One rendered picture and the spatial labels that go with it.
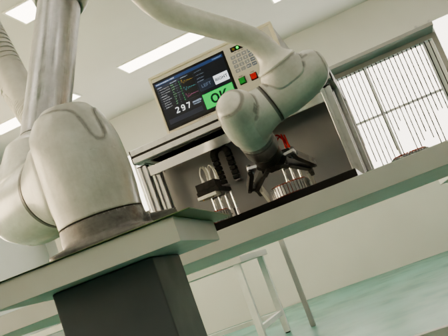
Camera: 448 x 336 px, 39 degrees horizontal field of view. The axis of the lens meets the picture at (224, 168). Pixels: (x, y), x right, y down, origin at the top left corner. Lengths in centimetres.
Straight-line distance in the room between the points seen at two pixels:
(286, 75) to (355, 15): 708
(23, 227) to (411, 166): 84
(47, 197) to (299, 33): 758
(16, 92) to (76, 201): 209
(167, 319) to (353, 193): 63
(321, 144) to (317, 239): 625
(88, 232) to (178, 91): 104
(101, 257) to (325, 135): 119
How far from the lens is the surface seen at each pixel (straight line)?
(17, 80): 318
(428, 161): 148
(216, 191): 185
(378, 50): 529
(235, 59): 199
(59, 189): 109
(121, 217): 106
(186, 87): 202
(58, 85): 140
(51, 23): 149
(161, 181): 208
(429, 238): 815
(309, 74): 148
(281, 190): 171
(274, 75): 147
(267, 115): 147
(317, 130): 202
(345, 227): 818
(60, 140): 109
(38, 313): 178
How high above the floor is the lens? 64
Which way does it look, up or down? 9 degrees up
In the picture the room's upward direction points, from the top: 20 degrees counter-clockwise
